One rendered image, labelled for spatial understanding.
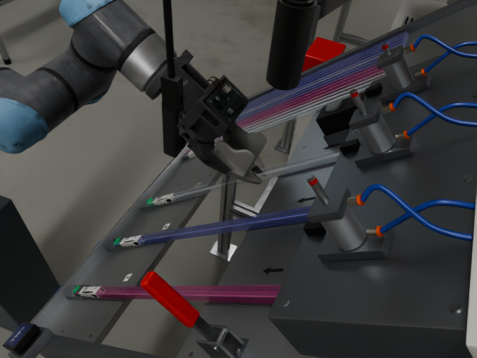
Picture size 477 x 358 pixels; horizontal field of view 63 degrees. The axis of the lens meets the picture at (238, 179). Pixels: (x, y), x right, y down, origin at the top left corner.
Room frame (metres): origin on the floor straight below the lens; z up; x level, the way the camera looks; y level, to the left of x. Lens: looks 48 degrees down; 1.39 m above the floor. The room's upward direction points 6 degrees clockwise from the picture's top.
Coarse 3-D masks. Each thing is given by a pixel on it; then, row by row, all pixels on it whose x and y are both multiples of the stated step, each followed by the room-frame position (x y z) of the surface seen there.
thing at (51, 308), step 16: (176, 160) 0.64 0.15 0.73; (160, 176) 0.58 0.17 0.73; (144, 192) 0.53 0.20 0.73; (128, 224) 0.45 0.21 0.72; (112, 240) 0.41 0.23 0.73; (96, 256) 0.37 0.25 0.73; (80, 272) 0.33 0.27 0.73; (64, 288) 0.30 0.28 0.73; (48, 304) 0.26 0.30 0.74; (64, 304) 0.27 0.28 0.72; (32, 320) 0.24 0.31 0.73; (48, 320) 0.24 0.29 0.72
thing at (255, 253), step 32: (416, 32) 0.69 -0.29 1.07; (448, 32) 0.61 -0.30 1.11; (416, 64) 0.55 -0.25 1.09; (288, 160) 0.43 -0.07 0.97; (288, 192) 0.34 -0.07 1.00; (288, 224) 0.27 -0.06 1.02; (256, 256) 0.24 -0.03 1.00; (288, 256) 0.22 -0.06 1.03; (224, 320) 0.16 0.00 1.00; (256, 320) 0.15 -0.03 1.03; (192, 352) 0.13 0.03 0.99; (256, 352) 0.12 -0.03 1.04; (288, 352) 0.11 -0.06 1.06
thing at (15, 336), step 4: (24, 324) 0.21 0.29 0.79; (20, 328) 0.20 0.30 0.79; (24, 328) 0.20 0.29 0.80; (28, 328) 0.20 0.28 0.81; (16, 332) 0.20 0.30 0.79; (20, 332) 0.19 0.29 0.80; (24, 332) 0.19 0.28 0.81; (12, 336) 0.19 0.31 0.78; (16, 336) 0.19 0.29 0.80; (20, 336) 0.19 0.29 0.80; (8, 340) 0.19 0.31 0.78; (12, 340) 0.18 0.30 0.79; (16, 340) 0.18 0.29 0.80; (8, 344) 0.18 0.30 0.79; (12, 344) 0.18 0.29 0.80
